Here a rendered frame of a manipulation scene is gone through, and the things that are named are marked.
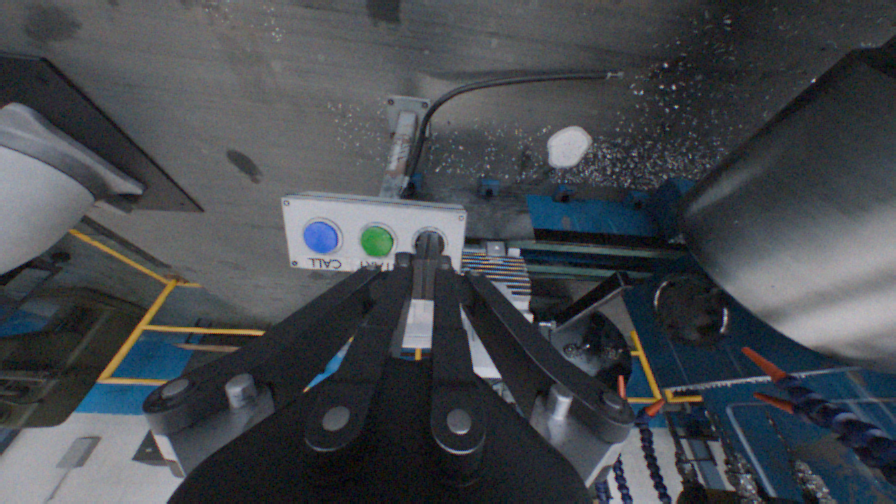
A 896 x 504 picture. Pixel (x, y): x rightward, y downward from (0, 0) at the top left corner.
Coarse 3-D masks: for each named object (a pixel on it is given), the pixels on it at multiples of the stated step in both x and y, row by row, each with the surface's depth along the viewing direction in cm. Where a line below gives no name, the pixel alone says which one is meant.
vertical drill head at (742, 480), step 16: (768, 416) 34; (672, 432) 39; (688, 464) 36; (736, 464) 30; (800, 464) 31; (688, 480) 35; (736, 480) 29; (752, 480) 29; (800, 480) 30; (816, 480) 30; (688, 496) 34; (704, 496) 33; (720, 496) 34; (736, 496) 29; (752, 496) 28; (768, 496) 34; (816, 496) 29
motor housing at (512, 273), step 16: (464, 256) 39; (480, 256) 40; (512, 256) 40; (464, 272) 37; (496, 272) 37; (512, 272) 38; (512, 288) 38; (416, 304) 37; (528, 304) 38; (416, 320) 37; (416, 336) 37
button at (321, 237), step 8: (312, 224) 22; (320, 224) 22; (328, 224) 22; (304, 232) 22; (312, 232) 22; (320, 232) 22; (328, 232) 22; (336, 232) 22; (304, 240) 22; (312, 240) 22; (320, 240) 22; (328, 240) 22; (336, 240) 22; (312, 248) 22; (320, 248) 22; (328, 248) 22
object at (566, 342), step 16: (560, 304) 69; (592, 320) 66; (608, 320) 68; (544, 336) 63; (560, 336) 63; (576, 336) 64; (592, 336) 64; (608, 336) 65; (560, 352) 61; (576, 352) 58; (592, 352) 62; (608, 352) 60; (624, 352) 63; (592, 368) 60; (608, 368) 60; (624, 368) 61; (608, 384) 58; (624, 384) 58
